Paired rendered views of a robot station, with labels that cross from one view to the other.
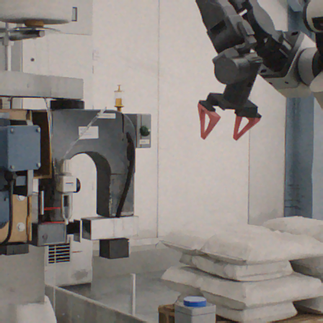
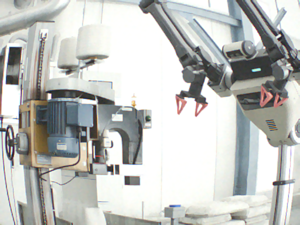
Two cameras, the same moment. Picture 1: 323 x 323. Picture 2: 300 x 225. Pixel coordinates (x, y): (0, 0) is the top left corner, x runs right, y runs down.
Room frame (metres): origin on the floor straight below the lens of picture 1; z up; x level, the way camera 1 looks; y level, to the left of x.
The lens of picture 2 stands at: (-0.43, -0.05, 1.06)
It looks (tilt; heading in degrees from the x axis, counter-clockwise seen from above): 6 degrees up; 2
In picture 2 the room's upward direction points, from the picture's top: straight up
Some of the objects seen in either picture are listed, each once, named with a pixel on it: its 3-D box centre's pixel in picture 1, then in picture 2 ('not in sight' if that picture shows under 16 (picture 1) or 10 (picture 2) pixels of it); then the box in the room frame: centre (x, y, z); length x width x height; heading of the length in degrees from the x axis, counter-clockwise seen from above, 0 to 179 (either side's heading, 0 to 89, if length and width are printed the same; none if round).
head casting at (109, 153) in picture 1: (66, 156); (105, 133); (2.25, 0.24, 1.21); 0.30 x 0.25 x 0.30; 35
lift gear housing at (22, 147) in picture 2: not in sight; (20, 143); (1.90, 0.65, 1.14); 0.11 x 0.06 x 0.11; 35
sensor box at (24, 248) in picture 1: (14, 248); (81, 174); (2.03, 0.34, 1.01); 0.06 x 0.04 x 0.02; 125
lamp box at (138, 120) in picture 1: (136, 130); (143, 119); (2.24, 0.06, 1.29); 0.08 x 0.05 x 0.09; 35
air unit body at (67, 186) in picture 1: (67, 191); (106, 147); (2.04, 0.22, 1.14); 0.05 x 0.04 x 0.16; 125
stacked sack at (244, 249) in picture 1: (264, 246); (218, 208); (4.91, -0.61, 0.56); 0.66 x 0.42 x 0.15; 125
